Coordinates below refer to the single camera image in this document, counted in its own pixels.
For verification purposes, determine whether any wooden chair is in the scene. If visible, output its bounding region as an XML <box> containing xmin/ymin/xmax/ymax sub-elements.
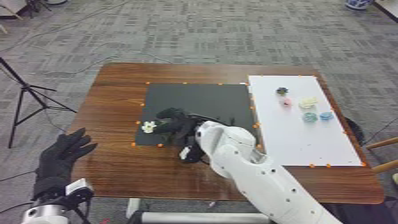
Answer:
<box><xmin>363</xmin><ymin>135</ymin><xmax>398</xmax><ymax>175</ymax></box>

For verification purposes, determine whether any teal flower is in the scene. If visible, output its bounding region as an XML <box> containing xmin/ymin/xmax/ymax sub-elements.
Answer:
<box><xmin>301</xmin><ymin>112</ymin><xmax>319</xmax><ymax>123</ymax></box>

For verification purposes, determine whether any pale grey bar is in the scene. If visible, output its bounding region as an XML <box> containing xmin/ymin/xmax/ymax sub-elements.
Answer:
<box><xmin>124</xmin><ymin>198</ymin><xmax>271</xmax><ymax>224</ymax></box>

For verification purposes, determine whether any black cable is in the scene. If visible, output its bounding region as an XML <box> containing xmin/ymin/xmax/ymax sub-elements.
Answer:
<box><xmin>186</xmin><ymin>113</ymin><xmax>237</xmax><ymax>126</ymax></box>

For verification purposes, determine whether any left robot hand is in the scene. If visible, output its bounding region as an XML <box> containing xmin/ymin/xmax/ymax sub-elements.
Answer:
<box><xmin>31</xmin><ymin>127</ymin><xmax>99</xmax><ymax>200</ymax></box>

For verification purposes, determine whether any blue and white vase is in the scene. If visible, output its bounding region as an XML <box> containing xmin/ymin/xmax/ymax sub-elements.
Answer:
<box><xmin>344</xmin><ymin>0</ymin><xmax>376</xmax><ymax>11</ymax></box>

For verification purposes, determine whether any cream flower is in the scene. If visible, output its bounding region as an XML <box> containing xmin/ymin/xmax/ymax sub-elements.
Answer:
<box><xmin>298</xmin><ymin>96</ymin><xmax>319</xmax><ymax>109</ymax></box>

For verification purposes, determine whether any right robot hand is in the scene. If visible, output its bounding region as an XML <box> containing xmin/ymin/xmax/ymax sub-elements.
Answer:
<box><xmin>154</xmin><ymin>106</ymin><xmax>207</xmax><ymax>142</ymax></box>

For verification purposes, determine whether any white sheet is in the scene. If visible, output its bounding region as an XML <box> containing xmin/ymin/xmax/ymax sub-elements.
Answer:
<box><xmin>244</xmin><ymin>75</ymin><xmax>365</xmax><ymax>167</ymax></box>

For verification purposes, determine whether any dark mat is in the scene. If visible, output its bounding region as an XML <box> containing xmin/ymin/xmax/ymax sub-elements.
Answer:
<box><xmin>132</xmin><ymin>83</ymin><xmax>259</xmax><ymax>147</ymax></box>

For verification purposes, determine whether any black tripod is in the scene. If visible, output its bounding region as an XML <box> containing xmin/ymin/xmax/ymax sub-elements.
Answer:
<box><xmin>0</xmin><ymin>56</ymin><xmax>77</xmax><ymax>150</ymax></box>

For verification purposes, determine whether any white flower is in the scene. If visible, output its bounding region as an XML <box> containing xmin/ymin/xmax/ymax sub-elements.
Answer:
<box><xmin>140</xmin><ymin>120</ymin><xmax>179</xmax><ymax>141</ymax></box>

